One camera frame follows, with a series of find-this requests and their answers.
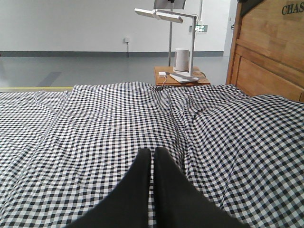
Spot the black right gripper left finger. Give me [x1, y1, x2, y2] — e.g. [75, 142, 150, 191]
[67, 149, 151, 228]

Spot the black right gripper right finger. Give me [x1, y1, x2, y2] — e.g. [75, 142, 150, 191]
[153, 147, 245, 228]

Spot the wooden bed headboard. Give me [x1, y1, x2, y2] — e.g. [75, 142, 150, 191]
[226, 0, 304, 102]

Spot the black white checkered bedsheet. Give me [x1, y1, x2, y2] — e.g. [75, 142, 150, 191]
[0, 82, 304, 228]

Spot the wooden nightstand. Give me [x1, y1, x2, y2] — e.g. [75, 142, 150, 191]
[154, 66, 211, 87]

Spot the white charger adapter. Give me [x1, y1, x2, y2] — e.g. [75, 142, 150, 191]
[159, 72, 166, 78]

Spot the white cylindrical speaker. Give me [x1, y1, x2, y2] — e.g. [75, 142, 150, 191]
[173, 47, 190, 72]

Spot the green exit sign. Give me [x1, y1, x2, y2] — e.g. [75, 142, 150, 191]
[194, 25, 208, 33]

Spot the grey metal pole stand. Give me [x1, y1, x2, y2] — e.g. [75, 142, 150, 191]
[153, 0, 185, 66]

